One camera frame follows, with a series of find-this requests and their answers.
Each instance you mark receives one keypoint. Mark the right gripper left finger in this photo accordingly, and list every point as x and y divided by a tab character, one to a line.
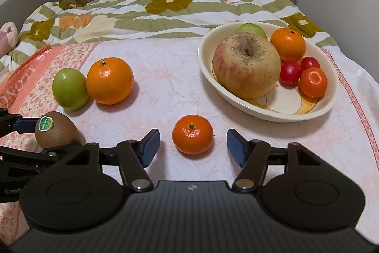
134	157

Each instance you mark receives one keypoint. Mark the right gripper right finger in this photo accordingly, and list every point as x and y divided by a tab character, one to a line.
252	156

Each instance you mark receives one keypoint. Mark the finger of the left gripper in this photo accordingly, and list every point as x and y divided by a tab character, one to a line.
54	153
15	123

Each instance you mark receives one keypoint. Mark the brown kiwi with sticker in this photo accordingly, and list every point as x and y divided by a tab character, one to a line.
55	129

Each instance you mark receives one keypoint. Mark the small mandarin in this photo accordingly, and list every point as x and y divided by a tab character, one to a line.
313	82
192	134

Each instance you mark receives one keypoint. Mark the large green apple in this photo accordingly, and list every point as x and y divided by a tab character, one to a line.
69	89

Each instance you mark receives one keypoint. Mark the large orange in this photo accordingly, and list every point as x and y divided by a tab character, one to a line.
109	80

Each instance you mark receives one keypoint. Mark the large yellow-red apple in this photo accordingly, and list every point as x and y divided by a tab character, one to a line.
247	65

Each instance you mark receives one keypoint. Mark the red cherry tomato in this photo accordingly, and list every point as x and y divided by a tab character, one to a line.
309	62
290	72

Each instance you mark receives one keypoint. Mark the cream oval dish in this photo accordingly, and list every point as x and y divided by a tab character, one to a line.
281	104

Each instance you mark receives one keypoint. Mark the pink floral bed sheet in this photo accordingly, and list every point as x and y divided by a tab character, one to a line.
169	85

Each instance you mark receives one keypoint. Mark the pink plush toy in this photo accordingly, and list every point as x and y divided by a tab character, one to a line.
9	38

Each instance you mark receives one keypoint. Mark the grey headboard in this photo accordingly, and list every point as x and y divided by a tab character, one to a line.
17	11

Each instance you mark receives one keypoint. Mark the small orange in dish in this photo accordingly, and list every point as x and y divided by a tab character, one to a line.
289	44

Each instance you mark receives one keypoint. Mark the floral striped duvet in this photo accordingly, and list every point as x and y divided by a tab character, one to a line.
55	23

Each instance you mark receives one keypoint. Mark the small green apple in dish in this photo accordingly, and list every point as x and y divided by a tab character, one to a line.
251	28

